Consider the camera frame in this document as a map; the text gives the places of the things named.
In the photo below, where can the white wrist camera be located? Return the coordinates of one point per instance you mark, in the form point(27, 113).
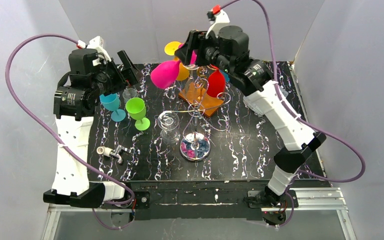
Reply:
point(218, 19)
point(96, 43)

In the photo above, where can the green wine glass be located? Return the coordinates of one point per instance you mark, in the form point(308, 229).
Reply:
point(136, 109)

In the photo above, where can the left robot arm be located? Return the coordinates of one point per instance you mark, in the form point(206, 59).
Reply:
point(75, 100)

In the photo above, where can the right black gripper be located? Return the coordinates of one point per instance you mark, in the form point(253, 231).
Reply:
point(196, 48)

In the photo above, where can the clear patterned wine glass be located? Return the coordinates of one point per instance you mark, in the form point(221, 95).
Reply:
point(129, 93)

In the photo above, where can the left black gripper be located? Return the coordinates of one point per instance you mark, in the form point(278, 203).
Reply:
point(119, 72)

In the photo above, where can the red wine glass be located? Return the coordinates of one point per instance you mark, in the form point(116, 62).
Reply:
point(216, 82)

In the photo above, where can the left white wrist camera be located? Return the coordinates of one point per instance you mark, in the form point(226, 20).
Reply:
point(96, 43)

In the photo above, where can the teal blue wine glass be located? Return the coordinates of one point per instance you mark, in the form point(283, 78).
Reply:
point(112, 102)

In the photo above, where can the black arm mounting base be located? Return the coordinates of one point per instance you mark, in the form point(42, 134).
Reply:
point(239, 199)

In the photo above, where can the pink wine glass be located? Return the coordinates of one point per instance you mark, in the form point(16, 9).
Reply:
point(167, 72)

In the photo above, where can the clear plastic screw box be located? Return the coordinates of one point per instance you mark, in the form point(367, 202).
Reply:
point(266, 102)

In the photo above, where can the chrome faucet tap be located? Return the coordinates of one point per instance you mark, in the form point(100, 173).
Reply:
point(114, 153)

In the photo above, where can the clear wine glass front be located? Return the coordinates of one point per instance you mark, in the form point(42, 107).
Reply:
point(169, 123)

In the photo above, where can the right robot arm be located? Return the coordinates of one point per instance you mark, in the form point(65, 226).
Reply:
point(300, 141)

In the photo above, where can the clear wine glass rear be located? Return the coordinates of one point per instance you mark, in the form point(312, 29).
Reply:
point(192, 79)

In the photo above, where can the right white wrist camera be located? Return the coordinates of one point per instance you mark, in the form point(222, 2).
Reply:
point(218, 19)

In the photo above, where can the blue wine glass rear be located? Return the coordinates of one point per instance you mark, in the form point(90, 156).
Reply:
point(225, 75)

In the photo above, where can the silver wire glass rack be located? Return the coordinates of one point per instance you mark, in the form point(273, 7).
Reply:
point(194, 145)

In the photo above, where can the orange wooden rack base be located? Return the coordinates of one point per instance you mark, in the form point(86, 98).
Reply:
point(208, 104)

